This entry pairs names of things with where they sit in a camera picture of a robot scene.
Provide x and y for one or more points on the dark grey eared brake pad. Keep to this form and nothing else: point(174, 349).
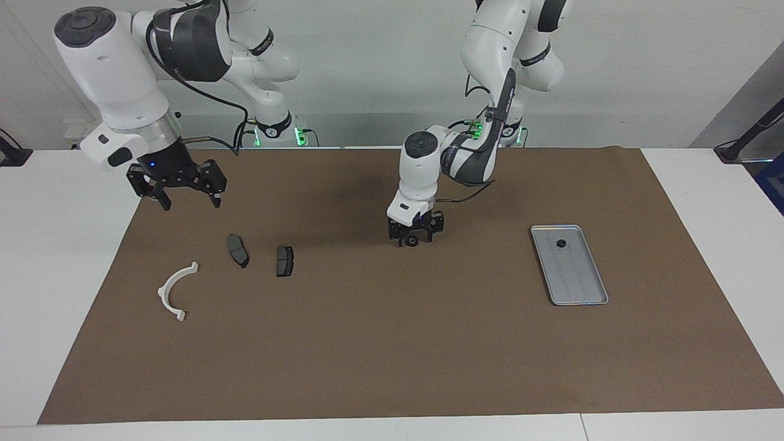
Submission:
point(236, 248)

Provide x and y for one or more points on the blue box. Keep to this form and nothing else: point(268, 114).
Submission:
point(773, 190)

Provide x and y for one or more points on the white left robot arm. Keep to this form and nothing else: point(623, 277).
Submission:
point(419, 171)

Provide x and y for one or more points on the brown table mat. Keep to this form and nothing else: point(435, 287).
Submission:
point(392, 337)

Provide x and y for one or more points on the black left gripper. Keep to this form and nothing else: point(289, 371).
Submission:
point(416, 223)

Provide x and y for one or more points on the white curved plastic bracket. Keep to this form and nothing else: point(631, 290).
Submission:
point(164, 295)

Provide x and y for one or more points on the black pole stand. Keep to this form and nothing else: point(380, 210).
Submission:
point(729, 153)

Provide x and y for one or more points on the white power strip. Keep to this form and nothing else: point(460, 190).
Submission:
point(76, 138)

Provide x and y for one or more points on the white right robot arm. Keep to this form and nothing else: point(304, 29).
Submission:
point(110, 67)

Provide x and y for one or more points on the silver metal tray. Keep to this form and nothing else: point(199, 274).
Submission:
point(576, 275)

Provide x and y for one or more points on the black clamp mount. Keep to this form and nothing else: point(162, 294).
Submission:
point(12, 156)

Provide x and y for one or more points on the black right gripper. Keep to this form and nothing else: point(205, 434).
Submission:
point(174, 168)

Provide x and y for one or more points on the dark grey rectangular brake pad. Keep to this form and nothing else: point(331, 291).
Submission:
point(285, 262)

